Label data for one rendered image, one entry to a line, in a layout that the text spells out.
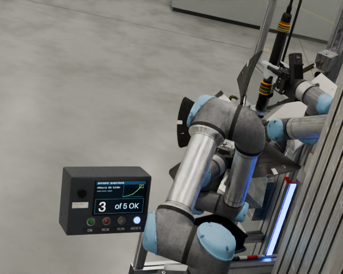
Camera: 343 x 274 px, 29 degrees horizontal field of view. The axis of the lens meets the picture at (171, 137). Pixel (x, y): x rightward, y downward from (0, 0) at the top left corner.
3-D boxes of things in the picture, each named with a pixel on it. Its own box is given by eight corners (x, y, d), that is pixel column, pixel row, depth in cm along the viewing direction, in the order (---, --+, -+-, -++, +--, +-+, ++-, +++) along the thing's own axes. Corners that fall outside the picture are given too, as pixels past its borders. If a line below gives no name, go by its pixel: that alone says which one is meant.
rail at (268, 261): (336, 265, 272) (342, 249, 268) (341, 271, 268) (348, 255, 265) (126, 280, 236) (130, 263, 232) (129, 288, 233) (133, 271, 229)
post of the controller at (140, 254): (140, 263, 233) (151, 218, 224) (143, 269, 231) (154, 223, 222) (132, 264, 232) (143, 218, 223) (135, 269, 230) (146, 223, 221)
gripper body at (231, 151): (222, 141, 251) (206, 150, 242) (242, 148, 248) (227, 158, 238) (219, 159, 255) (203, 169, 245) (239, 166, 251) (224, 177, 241)
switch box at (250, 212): (269, 209, 330) (282, 171, 320) (278, 219, 323) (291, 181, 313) (243, 210, 324) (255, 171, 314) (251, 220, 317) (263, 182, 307)
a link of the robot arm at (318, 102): (318, 122, 229) (326, 100, 225) (298, 107, 237) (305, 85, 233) (335, 120, 233) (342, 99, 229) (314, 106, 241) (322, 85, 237)
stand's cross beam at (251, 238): (258, 237, 321) (261, 230, 319) (262, 242, 317) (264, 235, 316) (224, 238, 313) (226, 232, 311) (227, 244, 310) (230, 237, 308)
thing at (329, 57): (320, 63, 314) (326, 47, 310) (334, 69, 311) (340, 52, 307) (312, 68, 306) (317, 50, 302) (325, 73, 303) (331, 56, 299)
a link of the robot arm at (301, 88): (305, 86, 233) (322, 85, 238) (297, 80, 236) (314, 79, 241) (299, 105, 237) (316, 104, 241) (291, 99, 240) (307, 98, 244)
